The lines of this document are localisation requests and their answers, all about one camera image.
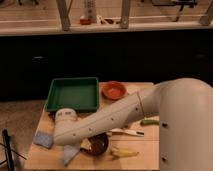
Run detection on red object on shelf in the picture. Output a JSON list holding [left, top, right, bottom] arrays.
[[79, 16, 92, 25]]

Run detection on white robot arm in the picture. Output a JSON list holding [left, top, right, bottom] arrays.
[[54, 78, 213, 171]]

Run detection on orange bowl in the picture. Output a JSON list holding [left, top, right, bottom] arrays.
[[102, 81, 126, 100]]

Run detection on dark brown bowl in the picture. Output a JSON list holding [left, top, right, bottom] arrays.
[[80, 133, 109, 156]]

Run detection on yellow banana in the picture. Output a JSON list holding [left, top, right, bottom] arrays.
[[110, 147, 138, 158]]

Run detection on green plastic tray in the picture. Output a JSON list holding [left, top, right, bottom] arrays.
[[45, 77, 99, 112]]

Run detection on black stand left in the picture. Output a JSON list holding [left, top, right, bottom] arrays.
[[0, 129, 24, 171]]

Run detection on blue sponge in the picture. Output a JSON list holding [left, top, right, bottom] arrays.
[[33, 131, 53, 149]]

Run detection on light blue towel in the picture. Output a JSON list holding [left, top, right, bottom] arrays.
[[62, 143, 80, 166]]

